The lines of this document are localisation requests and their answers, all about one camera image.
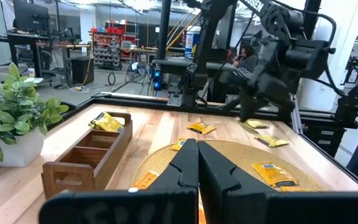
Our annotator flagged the person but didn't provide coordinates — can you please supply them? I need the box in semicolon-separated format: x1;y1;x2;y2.
231;44;259;73

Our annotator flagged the yellow tea bag packet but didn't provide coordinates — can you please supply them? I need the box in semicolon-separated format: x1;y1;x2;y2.
244;119;270;129
171;138;186;152
96;111;126;133
254;134;290;148
280;185;311;192
251;162;300;188
88;112;108;130
186;121;217;136

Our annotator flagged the floor fan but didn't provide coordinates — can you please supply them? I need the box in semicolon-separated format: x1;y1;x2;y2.
126;61;149;82

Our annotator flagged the round woven placemat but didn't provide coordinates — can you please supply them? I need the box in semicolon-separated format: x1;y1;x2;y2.
130;139;324;224

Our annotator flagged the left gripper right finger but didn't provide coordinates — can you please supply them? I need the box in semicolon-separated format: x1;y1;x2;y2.
198;141;358;224

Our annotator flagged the black bin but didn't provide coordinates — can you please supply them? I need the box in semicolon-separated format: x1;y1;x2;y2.
71;55;95;85

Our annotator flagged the black vertical pole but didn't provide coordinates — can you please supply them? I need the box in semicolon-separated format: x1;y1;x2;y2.
156;0;173;62

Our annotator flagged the brown wooden compartment box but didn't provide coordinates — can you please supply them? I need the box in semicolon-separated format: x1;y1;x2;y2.
41;111;134;200

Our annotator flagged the green plant in white pot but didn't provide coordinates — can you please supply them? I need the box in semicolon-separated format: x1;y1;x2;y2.
0;62;70;168

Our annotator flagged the black monitor screen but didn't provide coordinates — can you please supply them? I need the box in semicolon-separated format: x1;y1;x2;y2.
12;0;51;34

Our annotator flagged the black drawer cabinet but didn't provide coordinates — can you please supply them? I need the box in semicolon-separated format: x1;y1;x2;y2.
301;119;346;158

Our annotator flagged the parts storage shelf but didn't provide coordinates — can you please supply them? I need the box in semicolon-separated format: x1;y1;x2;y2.
90;27;139;69

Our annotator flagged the white wipes canister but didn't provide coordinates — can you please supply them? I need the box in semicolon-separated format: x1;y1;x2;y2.
184;26;202;58

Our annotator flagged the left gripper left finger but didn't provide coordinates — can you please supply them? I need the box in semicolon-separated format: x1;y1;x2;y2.
39;138;200;224

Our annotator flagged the orange tea bag packet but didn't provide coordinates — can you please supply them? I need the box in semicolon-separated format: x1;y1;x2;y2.
132;170;160;190

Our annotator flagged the black desk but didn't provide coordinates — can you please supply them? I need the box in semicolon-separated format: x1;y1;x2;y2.
0;33;93;90

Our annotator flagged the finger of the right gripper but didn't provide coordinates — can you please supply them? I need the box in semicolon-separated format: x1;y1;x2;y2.
260;90;296;111
220;69;261;122

